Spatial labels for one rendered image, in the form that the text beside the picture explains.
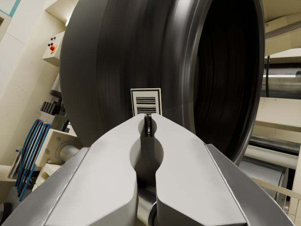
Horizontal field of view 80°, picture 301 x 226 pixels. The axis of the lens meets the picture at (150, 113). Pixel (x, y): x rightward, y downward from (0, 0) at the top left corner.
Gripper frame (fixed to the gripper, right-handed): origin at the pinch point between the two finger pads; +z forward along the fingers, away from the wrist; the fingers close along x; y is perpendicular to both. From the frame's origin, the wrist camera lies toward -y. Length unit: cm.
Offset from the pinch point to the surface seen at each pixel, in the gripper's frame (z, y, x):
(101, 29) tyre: 17.8, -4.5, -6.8
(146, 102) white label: 10.0, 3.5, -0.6
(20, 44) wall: 286, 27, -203
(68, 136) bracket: 30.3, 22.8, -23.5
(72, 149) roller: 25.6, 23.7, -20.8
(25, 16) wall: 302, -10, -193
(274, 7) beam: 70, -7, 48
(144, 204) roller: 6.8, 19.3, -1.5
